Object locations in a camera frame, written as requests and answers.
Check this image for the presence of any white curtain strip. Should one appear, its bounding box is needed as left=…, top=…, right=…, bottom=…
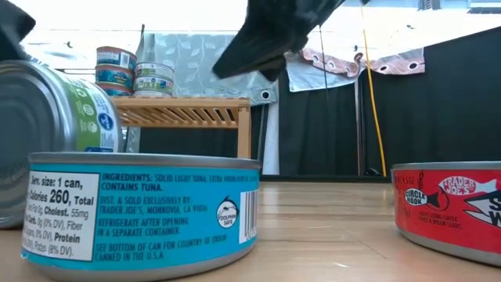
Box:
left=261, top=102, right=280, bottom=175

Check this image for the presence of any red label fish can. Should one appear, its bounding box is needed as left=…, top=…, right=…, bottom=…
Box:
left=391, top=161, right=501, bottom=268

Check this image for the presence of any teal label tuna can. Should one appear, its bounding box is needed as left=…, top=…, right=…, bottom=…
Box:
left=21, top=151, right=261, bottom=282

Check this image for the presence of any black backdrop curtain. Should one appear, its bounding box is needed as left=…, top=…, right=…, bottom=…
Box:
left=139, top=105, right=267, bottom=157
left=359, top=26, right=501, bottom=182
left=278, top=76, right=359, bottom=177

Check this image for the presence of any pink eyelet curtain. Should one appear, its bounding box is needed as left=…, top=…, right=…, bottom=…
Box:
left=276, top=35, right=427, bottom=93

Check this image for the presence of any blue label gold-rim can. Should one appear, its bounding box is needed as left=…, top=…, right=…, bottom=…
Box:
left=96, top=81, right=135, bottom=97
left=96, top=45, right=138, bottom=71
left=95, top=64, right=138, bottom=88

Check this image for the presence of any thin black hanging cable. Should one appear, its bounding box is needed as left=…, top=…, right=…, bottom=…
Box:
left=317, top=25, right=330, bottom=118

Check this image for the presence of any metal stand pole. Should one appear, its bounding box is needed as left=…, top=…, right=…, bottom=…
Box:
left=354, top=80, right=367, bottom=177

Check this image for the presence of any black table frame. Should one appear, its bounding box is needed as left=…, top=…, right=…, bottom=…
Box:
left=260, top=174, right=392, bottom=184

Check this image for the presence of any green label tuna can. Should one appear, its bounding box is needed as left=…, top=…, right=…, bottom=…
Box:
left=132, top=90, right=173, bottom=98
left=133, top=76, right=175, bottom=94
left=0, top=60, right=124, bottom=231
left=134, top=61, right=175, bottom=81

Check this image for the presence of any wooden slatted shelf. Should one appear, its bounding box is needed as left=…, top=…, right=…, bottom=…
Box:
left=109, top=96, right=252, bottom=160

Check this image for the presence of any yellow cable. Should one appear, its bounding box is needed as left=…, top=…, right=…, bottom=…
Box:
left=359, top=5, right=387, bottom=178

